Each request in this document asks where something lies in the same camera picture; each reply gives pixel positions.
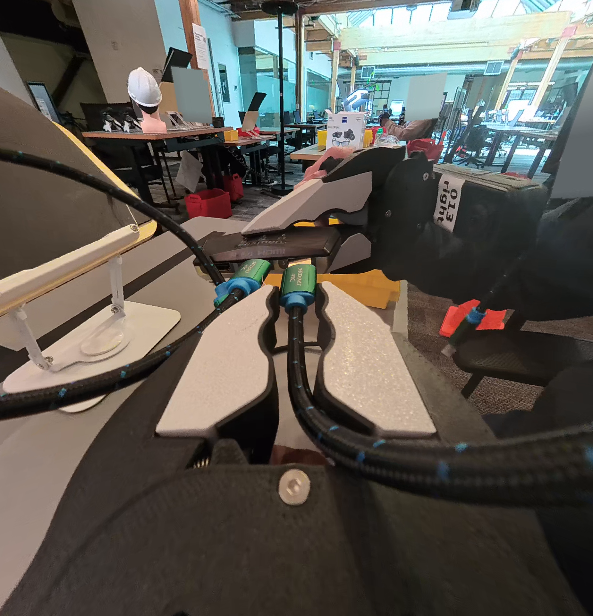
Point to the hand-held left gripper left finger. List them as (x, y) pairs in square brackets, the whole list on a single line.
[(219, 370)]

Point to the black Fosmon HDMI switch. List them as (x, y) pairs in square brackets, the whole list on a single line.
[(277, 245)]

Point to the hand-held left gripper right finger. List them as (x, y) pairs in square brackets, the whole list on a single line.
[(373, 375)]

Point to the red bin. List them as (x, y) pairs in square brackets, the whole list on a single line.
[(234, 187), (209, 204)]

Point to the person's right hand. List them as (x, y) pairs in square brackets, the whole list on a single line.
[(325, 166)]

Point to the pink mannequin head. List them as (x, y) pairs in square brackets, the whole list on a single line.
[(154, 120)]

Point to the wood-edged table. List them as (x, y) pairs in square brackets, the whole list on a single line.
[(157, 134), (308, 151)]

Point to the wooden post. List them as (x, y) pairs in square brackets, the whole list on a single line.
[(190, 48)]

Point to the white tablet stand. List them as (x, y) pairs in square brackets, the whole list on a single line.
[(36, 192)]

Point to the yellow plastic bin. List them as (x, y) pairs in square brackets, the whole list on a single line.
[(363, 288)]

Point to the white printed carton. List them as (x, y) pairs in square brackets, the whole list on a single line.
[(347, 132)]

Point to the white hard hat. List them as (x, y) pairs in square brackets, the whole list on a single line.
[(143, 86)]

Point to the white paper sheet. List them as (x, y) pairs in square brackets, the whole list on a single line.
[(189, 171)]

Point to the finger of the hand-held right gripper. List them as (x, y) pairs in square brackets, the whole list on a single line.
[(315, 202), (354, 250)]

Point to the person's dark top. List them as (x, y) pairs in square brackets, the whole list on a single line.
[(565, 553)]

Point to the black red office chair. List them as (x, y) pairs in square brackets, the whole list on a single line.
[(426, 149)]

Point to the orange traffic cone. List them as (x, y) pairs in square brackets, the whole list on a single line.
[(460, 320)]

